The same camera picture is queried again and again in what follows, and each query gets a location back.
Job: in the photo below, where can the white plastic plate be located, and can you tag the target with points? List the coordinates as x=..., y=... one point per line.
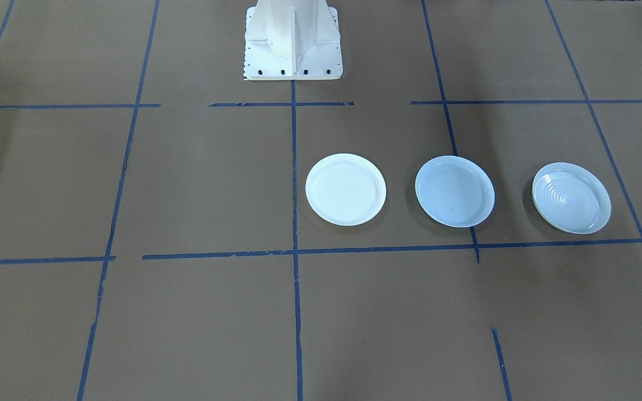
x=345, y=189

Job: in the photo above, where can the glossy ridged pale plate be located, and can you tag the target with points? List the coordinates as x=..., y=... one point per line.
x=572, y=197

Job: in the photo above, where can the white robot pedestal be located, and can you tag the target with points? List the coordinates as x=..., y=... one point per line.
x=293, y=44

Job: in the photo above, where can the light blue plate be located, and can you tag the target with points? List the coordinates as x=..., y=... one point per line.
x=455, y=192

